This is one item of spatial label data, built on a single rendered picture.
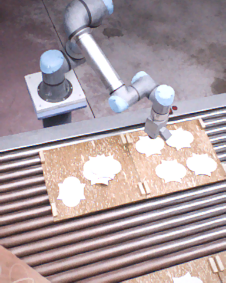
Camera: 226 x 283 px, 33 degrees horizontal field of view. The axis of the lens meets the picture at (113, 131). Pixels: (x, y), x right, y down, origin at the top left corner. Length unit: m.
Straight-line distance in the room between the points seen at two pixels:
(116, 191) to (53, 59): 0.71
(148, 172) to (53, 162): 0.44
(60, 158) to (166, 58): 2.07
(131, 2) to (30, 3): 1.02
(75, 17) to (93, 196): 0.75
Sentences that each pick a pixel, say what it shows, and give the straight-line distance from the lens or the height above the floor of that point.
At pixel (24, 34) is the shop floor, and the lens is 3.75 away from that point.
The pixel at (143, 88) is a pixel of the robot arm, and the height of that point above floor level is 1.32.
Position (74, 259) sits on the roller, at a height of 0.92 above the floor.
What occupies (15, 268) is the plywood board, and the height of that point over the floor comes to 1.04.
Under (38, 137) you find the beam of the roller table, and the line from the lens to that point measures 1.88.
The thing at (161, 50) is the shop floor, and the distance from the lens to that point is 3.68.
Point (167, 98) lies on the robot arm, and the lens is 1.52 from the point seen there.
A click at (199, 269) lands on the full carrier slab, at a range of 1.67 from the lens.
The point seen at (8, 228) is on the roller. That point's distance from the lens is 1.69.
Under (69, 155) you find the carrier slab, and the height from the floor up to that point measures 0.94.
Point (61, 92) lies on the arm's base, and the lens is 2.02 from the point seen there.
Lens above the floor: 2.48
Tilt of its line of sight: 55 degrees down
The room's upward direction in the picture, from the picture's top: 8 degrees clockwise
